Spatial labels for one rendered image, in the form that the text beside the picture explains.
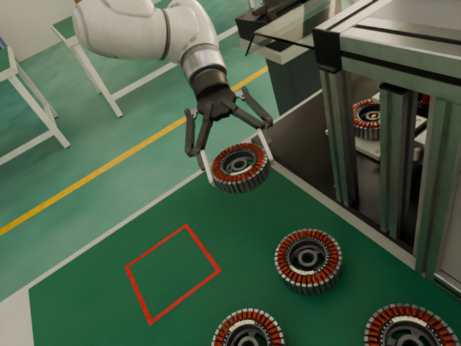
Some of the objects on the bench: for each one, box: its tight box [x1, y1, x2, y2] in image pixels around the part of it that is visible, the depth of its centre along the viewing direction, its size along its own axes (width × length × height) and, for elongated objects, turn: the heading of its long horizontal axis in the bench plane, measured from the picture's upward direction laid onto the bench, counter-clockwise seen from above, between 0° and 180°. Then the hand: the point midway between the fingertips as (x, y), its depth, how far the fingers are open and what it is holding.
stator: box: [274, 229, 343, 295], centre depth 57 cm, size 11×11×4 cm
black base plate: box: [251, 76, 428, 257], centre depth 77 cm, size 47×64×2 cm
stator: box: [353, 99, 380, 139], centre depth 73 cm, size 11×11×4 cm
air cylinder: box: [413, 130, 427, 165], centre depth 63 cm, size 5×8×6 cm
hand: (239, 165), depth 63 cm, fingers closed on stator, 11 cm apart
